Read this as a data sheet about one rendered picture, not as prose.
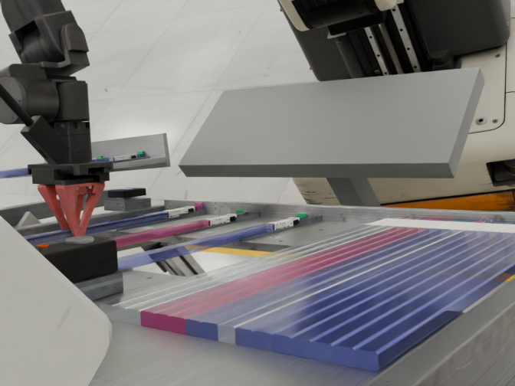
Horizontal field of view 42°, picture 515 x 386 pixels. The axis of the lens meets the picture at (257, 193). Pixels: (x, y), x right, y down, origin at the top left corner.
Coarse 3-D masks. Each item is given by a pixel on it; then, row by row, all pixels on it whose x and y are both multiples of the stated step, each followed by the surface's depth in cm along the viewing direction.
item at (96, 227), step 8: (200, 208) 109; (136, 216) 99; (144, 216) 99; (152, 216) 100; (160, 216) 102; (168, 216) 103; (88, 224) 92; (96, 224) 92; (104, 224) 93; (112, 224) 94; (120, 224) 95; (128, 224) 97; (136, 224) 98; (48, 232) 87; (56, 232) 87; (64, 232) 88; (88, 232) 91; (96, 232) 92; (32, 240) 84; (40, 240) 85; (48, 240) 86
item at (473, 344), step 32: (512, 288) 49; (480, 320) 41; (512, 320) 45; (416, 352) 36; (448, 352) 36; (480, 352) 39; (512, 352) 45; (384, 384) 32; (416, 384) 32; (448, 384) 35; (480, 384) 40; (512, 384) 45
